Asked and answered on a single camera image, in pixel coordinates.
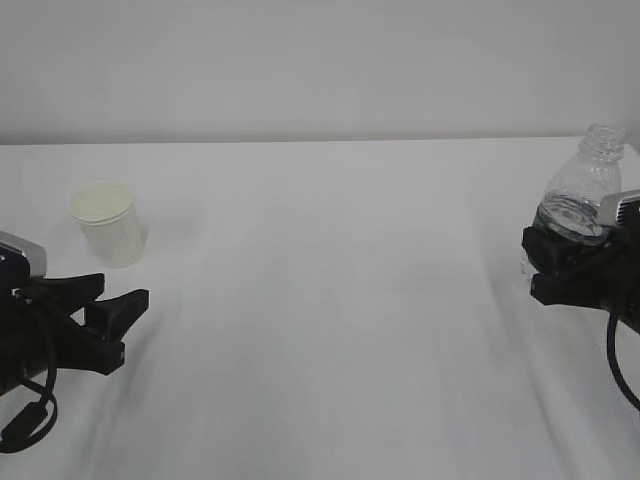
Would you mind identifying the white paper cup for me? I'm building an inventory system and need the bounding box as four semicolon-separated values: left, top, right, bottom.
69;181;144;269

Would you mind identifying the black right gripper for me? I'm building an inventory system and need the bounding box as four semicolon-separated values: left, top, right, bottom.
522;226;639;330

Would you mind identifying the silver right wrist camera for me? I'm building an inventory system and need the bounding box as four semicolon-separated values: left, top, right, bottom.
596;189;639;237

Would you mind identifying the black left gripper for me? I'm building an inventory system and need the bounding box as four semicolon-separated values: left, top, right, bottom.
1;273;149;395

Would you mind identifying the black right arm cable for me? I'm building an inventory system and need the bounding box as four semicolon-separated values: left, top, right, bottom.
606;309;640;412

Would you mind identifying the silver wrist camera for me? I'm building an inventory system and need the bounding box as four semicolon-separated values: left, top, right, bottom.
596;189;639;237
1;231;48;278

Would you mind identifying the clear water bottle green label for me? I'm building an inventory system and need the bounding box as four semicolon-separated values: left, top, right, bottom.
531;124;626;266

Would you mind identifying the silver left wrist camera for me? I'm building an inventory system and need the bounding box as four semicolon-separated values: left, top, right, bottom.
1;231;48;278

